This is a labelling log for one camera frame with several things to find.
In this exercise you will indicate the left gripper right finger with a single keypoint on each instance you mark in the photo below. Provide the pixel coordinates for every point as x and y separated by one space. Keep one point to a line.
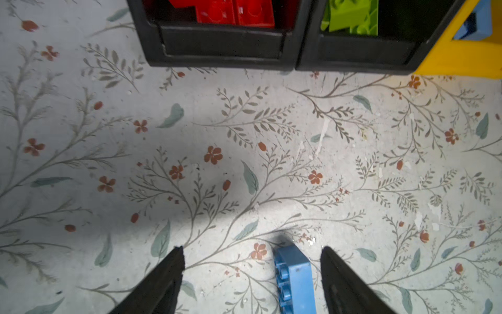
344 291

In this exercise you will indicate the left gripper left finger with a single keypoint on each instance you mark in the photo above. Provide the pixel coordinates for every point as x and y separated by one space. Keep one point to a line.
159 290

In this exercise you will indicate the small red lego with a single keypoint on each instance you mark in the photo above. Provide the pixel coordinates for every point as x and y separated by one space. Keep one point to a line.
182 4

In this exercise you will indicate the thin blue lego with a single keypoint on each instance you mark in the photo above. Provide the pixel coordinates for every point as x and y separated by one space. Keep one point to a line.
296 294

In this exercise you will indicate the floral table mat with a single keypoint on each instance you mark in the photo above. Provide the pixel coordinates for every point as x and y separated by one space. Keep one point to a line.
107 164

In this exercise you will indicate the black bin left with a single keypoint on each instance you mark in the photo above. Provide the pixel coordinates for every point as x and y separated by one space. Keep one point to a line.
173 38

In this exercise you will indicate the black bin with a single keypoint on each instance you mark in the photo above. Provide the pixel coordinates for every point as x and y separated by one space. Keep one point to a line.
173 38
407 31

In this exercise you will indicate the black bin middle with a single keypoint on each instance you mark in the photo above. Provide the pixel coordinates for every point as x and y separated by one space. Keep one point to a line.
407 31

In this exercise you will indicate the yellow bin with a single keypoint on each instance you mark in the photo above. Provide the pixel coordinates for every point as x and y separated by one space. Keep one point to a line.
466 58

